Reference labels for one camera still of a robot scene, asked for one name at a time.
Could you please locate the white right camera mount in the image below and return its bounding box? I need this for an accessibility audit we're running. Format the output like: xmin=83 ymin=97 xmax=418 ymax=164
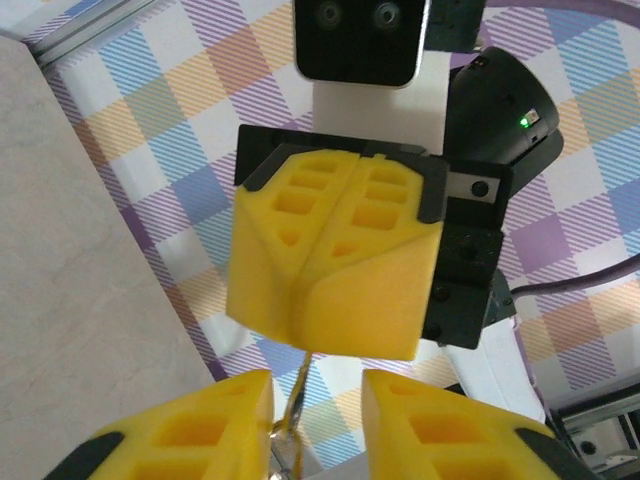
xmin=311 ymin=79 xmax=447 ymax=157

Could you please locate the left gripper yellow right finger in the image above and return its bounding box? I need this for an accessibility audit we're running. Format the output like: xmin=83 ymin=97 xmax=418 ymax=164
xmin=361 ymin=371 xmax=601 ymax=480

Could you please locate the aluminium frame profile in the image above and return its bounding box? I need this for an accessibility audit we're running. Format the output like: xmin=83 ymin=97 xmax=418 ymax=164
xmin=548 ymin=383 xmax=640 ymax=480

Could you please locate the aluminium frame corner post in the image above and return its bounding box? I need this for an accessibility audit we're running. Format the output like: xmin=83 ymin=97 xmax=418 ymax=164
xmin=28 ymin=0 xmax=172 ymax=69

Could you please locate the small brass key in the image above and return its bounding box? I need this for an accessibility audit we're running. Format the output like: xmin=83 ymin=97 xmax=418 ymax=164
xmin=268 ymin=349 xmax=314 ymax=480

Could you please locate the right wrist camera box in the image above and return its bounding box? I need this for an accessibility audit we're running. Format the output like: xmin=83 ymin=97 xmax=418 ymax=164
xmin=291 ymin=0 xmax=432 ymax=91

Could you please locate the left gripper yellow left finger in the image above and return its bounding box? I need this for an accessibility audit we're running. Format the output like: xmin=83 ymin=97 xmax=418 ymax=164
xmin=44 ymin=369 xmax=276 ymax=480

